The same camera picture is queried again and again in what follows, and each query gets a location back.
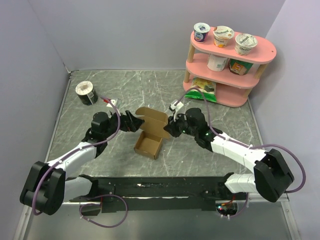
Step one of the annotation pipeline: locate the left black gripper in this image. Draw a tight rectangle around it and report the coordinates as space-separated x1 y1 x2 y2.
102 107 145 139

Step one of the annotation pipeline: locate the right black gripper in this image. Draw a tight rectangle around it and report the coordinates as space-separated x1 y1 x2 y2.
163 111 198 138

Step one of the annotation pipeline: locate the brown cardboard box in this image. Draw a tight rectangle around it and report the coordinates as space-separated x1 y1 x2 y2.
133 106 170 160

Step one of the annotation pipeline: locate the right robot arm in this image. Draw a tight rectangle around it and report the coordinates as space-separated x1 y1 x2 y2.
163 108 294 203

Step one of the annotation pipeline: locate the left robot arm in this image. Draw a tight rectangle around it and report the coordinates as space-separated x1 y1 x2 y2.
19 110 145 216

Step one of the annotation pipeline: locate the green snack bag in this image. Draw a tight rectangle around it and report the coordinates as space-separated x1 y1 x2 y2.
185 77 217 103

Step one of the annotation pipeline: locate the black white yogurt cup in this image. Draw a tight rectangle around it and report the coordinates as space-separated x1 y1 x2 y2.
75 81 98 106

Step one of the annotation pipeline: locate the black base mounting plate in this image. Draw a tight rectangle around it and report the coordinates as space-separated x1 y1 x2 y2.
71 172 258 213

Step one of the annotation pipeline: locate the white cup middle shelf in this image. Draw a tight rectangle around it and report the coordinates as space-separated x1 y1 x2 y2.
207 54 228 72

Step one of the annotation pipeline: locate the pink three-tier shelf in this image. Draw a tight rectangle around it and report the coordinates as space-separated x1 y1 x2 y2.
183 27 277 108

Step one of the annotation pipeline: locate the green package middle shelf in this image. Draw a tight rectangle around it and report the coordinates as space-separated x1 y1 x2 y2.
228 58 253 76

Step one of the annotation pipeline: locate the blue white yogurt cup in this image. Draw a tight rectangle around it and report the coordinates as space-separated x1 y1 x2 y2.
193 22 211 43

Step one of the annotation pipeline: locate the orange Chobani yogurt cup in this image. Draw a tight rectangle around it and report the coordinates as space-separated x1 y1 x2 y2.
213 25 235 48

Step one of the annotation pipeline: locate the white Chobani yogurt cup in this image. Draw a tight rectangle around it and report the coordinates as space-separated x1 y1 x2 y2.
234 33 258 56

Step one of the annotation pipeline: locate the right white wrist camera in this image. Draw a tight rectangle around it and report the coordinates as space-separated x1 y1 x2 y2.
169 99 184 122

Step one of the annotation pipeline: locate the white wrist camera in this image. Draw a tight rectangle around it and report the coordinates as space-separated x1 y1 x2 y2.
169 99 184 122
101 97 121 109

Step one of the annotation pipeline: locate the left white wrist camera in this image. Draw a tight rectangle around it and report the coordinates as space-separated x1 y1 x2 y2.
101 97 121 109

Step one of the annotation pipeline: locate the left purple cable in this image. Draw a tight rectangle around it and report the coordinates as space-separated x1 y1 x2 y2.
31 96 129 228

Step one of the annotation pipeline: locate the purple cable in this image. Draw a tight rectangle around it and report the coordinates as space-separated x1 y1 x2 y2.
31 96 129 228
174 87 307 219

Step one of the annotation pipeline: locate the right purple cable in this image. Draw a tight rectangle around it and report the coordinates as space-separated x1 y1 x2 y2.
174 87 307 219

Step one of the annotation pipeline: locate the aluminium frame rail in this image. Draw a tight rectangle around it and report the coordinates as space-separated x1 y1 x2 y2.
13 192 290 240

